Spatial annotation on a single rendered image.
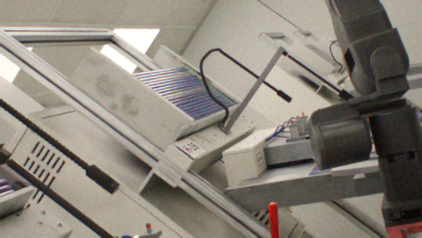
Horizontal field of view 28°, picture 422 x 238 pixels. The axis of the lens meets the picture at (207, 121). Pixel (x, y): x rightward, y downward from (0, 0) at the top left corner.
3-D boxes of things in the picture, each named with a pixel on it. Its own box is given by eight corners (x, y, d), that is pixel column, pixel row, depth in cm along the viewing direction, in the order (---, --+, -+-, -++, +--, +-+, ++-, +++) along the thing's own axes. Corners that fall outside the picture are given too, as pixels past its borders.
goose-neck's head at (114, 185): (122, 183, 107) (95, 162, 108) (117, 185, 106) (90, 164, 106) (114, 193, 108) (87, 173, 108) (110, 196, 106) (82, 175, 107)
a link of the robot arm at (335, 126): (398, 41, 95) (383, 62, 104) (300, 63, 95) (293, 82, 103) (426, 141, 93) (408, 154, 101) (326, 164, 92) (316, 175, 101)
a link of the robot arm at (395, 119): (420, 96, 95) (406, 96, 101) (362, 109, 95) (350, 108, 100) (432, 155, 95) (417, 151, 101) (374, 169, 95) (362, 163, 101)
